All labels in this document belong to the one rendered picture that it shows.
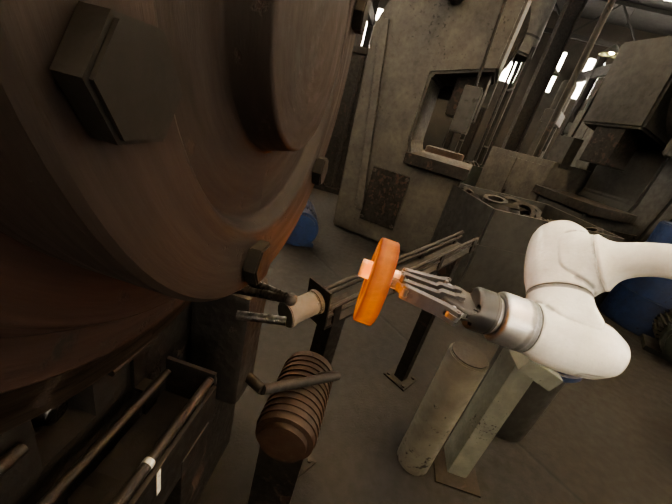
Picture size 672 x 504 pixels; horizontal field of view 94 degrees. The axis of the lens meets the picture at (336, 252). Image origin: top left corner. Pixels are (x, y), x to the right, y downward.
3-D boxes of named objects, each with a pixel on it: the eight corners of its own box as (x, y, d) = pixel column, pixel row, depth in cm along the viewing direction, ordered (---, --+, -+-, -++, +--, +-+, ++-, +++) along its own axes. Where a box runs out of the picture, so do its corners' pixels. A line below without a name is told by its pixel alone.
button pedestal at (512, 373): (435, 489, 108) (521, 356, 82) (430, 428, 130) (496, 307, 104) (481, 506, 107) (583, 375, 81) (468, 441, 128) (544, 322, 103)
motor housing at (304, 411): (228, 550, 82) (255, 412, 60) (262, 466, 102) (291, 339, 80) (275, 568, 81) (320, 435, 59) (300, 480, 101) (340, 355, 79)
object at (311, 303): (276, 317, 70) (278, 296, 67) (307, 304, 76) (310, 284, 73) (292, 334, 67) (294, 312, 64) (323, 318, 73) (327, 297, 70)
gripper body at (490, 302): (487, 346, 51) (433, 326, 52) (476, 317, 59) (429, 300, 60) (511, 310, 48) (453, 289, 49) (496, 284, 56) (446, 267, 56)
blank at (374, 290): (347, 327, 60) (364, 333, 59) (360, 307, 45) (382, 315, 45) (371, 257, 66) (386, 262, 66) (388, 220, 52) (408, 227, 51)
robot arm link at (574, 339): (504, 362, 55) (508, 297, 62) (591, 394, 55) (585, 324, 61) (547, 349, 46) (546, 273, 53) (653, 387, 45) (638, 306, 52)
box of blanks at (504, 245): (449, 304, 229) (496, 204, 197) (415, 253, 304) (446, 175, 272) (569, 324, 246) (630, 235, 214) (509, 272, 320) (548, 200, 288)
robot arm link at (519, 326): (502, 330, 59) (472, 319, 60) (528, 291, 56) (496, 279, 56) (519, 363, 51) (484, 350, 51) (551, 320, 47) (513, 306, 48)
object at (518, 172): (488, 227, 475) (523, 153, 430) (541, 261, 378) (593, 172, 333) (457, 221, 462) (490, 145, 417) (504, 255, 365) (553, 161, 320)
